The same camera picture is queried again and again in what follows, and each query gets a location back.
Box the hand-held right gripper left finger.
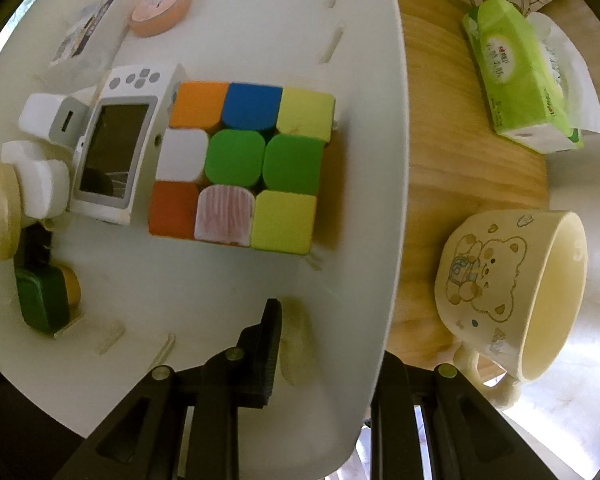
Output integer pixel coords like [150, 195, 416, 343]
[55, 298, 284, 480]

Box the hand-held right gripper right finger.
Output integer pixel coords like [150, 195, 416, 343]
[369, 350, 546, 480]

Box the multicoloured puzzle cube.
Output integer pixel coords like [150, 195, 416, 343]
[147, 80, 337, 257]

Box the green bottle with gold cap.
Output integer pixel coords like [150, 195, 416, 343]
[14, 265, 82, 337]

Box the white handheld game console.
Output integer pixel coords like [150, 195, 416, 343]
[69, 63, 187, 226]

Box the white plastic gadget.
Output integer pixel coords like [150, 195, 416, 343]
[0, 140, 71, 220]

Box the round gold compact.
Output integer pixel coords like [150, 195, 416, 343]
[0, 162, 22, 261]

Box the white plastic tray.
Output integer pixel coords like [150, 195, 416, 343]
[0, 0, 411, 480]

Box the white charger plug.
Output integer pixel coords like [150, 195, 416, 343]
[19, 91, 96, 148]

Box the pink oval case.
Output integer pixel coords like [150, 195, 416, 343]
[129, 0, 204, 38]

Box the clear box with blue label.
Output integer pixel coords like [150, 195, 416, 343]
[47, 0, 131, 78]

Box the cream bear mug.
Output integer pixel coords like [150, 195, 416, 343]
[434, 210, 588, 411]

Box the person's dark clothing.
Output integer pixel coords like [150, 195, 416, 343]
[0, 350, 86, 480]

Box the green tissue pack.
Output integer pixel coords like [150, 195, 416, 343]
[461, 0, 600, 153]

